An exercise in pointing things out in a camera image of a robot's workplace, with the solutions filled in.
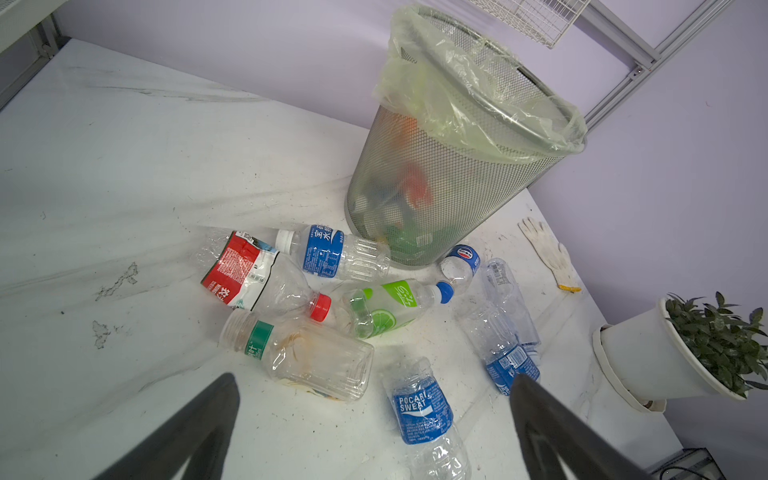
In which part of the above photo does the white cotton work glove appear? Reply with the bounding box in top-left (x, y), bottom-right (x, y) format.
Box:
top-left (518, 217), bottom-right (581, 293)

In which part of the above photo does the small bottle blue Pepsi label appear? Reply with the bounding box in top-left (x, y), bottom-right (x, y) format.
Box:
top-left (438, 244), bottom-right (481, 295)

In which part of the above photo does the green bin liner bag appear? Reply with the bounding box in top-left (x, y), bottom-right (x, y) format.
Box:
top-left (374, 4), bottom-right (588, 164)

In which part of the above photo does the white wire wall basket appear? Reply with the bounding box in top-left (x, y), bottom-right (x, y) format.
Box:
top-left (469, 0), bottom-right (590, 49)

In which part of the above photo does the clear bottle red white label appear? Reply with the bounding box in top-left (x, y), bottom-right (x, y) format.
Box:
top-left (193, 227), bottom-right (332, 322)

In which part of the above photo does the grey mesh waste bin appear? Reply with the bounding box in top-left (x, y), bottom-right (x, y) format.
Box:
top-left (344, 5), bottom-right (586, 269)

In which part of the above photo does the tall clear bottle faint label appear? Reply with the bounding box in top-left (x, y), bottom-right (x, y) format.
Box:
top-left (483, 258), bottom-right (541, 366)

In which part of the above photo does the white mesh wall shelf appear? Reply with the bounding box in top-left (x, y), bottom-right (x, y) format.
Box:
top-left (0, 0), bottom-right (66, 52)

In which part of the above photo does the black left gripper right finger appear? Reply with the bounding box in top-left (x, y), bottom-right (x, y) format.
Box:
top-left (509, 375), bottom-right (650, 479)

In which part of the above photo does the clear bottle blue label white cap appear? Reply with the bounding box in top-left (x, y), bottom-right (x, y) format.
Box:
top-left (275, 224), bottom-right (391, 282)

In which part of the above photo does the Pocari Sweat bottle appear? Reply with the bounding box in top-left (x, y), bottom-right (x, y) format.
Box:
top-left (382, 357), bottom-right (471, 479)

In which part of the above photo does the square clear bottle green band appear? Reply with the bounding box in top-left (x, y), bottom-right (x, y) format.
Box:
top-left (219, 309), bottom-right (374, 402)

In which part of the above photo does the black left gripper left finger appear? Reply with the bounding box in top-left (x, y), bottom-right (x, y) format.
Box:
top-left (97, 373), bottom-right (240, 479)

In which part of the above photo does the clear bottle green label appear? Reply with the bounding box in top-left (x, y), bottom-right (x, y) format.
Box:
top-left (335, 279), bottom-right (455, 339)

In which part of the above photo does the potted green plant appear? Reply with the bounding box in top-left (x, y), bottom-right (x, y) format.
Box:
top-left (592, 295), bottom-right (748, 413)

